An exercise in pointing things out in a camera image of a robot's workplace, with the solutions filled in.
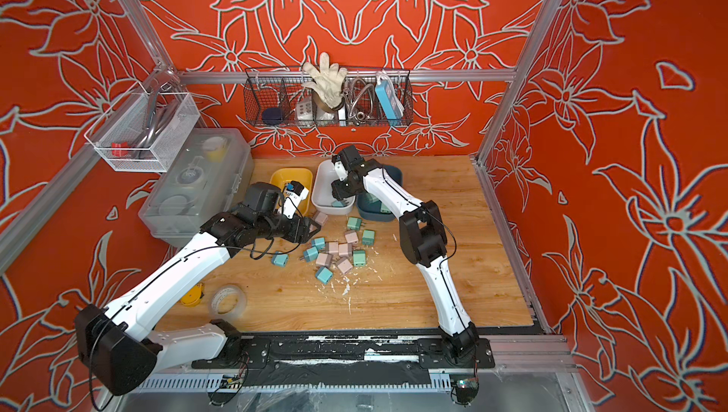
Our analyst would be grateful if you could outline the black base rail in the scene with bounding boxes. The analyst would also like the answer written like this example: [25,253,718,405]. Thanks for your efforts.
[191,329,495,371]

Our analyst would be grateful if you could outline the green plug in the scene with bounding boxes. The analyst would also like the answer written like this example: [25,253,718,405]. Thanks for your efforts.
[361,230,375,246]
[353,250,367,268]
[347,217,362,231]

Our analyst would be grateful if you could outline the black wire wall basket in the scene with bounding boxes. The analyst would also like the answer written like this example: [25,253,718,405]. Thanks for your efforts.
[243,64,414,127]

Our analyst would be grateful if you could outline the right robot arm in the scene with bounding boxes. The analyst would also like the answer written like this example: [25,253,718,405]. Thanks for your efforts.
[331,146,480,365]

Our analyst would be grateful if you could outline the clear tape roll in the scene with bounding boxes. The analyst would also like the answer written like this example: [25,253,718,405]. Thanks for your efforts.
[209,285,248,323]

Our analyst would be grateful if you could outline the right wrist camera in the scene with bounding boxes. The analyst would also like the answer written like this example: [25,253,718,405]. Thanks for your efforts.
[333,161,348,181]

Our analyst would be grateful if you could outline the light blue box in basket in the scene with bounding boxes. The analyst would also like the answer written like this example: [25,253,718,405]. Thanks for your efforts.
[375,72,404,126]

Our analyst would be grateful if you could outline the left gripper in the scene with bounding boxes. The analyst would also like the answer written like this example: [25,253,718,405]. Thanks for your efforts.
[258,207,323,244]

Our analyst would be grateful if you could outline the red object in basket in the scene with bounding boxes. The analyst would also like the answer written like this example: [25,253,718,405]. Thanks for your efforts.
[111,142,130,158]

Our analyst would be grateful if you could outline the white socket cube in basket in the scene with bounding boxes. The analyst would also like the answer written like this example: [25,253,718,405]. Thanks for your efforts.
[295,97,315,127]

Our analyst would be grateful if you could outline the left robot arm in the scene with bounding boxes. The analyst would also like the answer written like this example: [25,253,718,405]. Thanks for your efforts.
[74,182,322,396]

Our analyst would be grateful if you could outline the white storage box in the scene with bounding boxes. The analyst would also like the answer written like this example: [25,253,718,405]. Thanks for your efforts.
[312,159,356,216]

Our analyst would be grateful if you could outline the white wire basket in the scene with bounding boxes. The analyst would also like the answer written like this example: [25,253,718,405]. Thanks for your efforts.
[83,90,200,173]

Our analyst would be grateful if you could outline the green plug top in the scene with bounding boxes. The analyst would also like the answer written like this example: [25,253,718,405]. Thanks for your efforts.
[347,217,362,231]

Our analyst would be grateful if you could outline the cream rubber glove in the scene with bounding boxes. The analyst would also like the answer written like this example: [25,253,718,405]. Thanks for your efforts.
[301,52,348,110]

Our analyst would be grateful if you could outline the yellow storage box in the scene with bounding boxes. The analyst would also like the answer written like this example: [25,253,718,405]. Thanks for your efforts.
[269,167,315,219]

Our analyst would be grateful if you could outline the green plug lower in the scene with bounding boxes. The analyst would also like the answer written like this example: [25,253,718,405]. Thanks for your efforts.
[353,250,367,268]

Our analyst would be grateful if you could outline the pink plug bottom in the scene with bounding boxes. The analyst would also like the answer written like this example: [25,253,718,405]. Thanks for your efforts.
[336,258,354,275]

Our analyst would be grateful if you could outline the pink plug near yellow box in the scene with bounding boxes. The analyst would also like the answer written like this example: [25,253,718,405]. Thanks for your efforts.
[313,211,328,226]

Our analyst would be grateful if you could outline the clear plastic lidded container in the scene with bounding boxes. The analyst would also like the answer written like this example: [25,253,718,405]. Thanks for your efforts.
[138,129,254,248]

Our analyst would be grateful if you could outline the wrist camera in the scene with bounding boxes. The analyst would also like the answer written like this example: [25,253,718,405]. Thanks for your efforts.
[282,181,310,214]
[333,161,348,181]

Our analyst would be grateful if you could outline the green plug centre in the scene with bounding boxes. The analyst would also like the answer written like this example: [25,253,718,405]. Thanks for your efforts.
[361,230,375,246]

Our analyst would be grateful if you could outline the dark teal storage box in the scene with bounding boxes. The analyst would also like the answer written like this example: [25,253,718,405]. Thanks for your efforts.
[356,165,403,222]

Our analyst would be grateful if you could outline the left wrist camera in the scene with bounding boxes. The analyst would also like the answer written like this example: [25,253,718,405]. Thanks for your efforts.
[282,181,310,214]

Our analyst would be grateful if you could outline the blue plug bottom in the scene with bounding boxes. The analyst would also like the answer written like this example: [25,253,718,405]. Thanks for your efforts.
[315,266,333,285]

